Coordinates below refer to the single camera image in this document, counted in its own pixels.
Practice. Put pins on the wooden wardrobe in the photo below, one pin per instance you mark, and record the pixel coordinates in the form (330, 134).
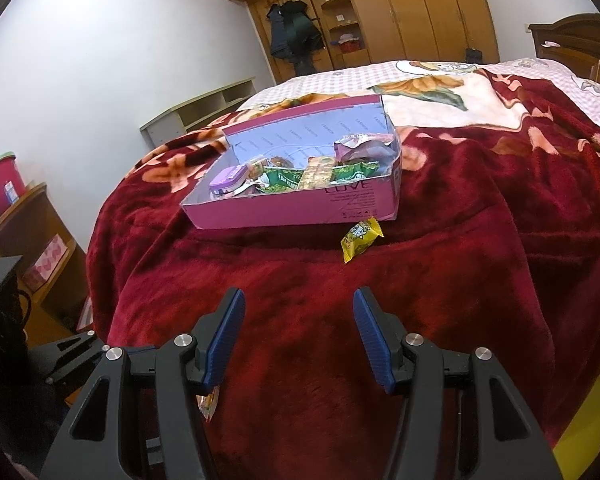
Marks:
(390, 30)

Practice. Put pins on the red floral blanket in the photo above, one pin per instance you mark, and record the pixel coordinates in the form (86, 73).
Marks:
(496, 244)

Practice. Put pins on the red pot on shelf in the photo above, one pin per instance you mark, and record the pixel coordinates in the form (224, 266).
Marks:
(348, 43)

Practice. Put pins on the colourful gummy candy bag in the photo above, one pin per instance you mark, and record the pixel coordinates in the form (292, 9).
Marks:
(207, 404)

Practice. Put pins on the pink checked bedsheet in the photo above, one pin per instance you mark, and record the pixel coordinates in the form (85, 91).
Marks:
(451, 94)

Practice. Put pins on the pink container on cabinet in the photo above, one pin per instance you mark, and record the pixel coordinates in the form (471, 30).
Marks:
(12, 186)

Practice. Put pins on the wooden headboard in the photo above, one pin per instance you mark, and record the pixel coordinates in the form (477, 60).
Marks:
(572, 41)

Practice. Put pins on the orange corn snack pack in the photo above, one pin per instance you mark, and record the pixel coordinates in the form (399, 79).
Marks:
(317, 173)

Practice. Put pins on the orange jelly cup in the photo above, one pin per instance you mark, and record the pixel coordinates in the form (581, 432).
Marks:
(281, 162)

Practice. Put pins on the purple candy tin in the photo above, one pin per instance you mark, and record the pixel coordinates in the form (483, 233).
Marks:
(229, 180)

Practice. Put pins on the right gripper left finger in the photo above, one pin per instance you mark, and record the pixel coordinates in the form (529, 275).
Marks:
(188, 365)

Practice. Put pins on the green pea snack bag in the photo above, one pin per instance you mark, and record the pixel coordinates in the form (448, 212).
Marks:
(279, 179)

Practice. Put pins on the small yellow candy packet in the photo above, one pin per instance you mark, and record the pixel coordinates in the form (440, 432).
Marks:
(359, 238)

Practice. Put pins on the hanging dark coats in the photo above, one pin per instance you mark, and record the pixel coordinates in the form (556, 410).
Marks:
(294, 36)

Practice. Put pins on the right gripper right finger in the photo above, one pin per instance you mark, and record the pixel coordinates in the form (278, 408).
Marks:
(462, 416)

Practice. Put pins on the pink cardboard box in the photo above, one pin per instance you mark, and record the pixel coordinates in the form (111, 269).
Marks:
(298, 134)

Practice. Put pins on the clear candy pack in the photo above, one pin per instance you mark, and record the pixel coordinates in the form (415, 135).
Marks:
(256, 167)

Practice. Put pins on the wooden side cabinet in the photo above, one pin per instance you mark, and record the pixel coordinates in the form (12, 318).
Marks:
(51, 267)

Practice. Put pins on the black bag on floor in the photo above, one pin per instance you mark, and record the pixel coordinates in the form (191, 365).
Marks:
(473, 56)

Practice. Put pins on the grey low shelf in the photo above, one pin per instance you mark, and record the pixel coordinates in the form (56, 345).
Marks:
(197, 112)

